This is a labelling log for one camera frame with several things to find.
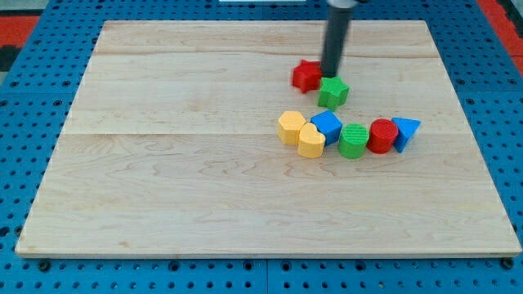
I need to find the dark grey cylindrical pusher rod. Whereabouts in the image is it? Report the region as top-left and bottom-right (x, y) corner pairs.
(320, 0), (358, 78)

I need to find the yellow hexagon block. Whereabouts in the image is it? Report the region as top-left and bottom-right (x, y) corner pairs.
(277, 111), (306, 145)

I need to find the yellow heart block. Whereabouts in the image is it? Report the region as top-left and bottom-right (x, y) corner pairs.
(297, 122), (326, 158)

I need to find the red star block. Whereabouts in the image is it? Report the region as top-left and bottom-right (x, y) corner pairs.
(292, 60), (323, 94)

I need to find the green star block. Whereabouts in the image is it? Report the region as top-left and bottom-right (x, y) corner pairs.
(318, 76), (350, 112)

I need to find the blue cube block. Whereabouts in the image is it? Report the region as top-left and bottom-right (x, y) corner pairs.
(311, 110), (342, 146)

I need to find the green cylinder block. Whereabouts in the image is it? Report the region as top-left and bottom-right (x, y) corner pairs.
(338, 123), (369, 159)

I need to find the red cylinder block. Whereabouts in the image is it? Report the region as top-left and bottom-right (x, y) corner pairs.
(367, 118), (399, 154)

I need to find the blue triangle block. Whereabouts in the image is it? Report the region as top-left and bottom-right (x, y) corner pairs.
(391, 117), (421, 153)

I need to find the light wooden board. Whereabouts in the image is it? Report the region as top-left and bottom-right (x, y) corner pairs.
(16, 20), (521, 259)

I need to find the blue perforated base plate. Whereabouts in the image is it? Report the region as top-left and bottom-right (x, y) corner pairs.
(1, 0), (522, 293)

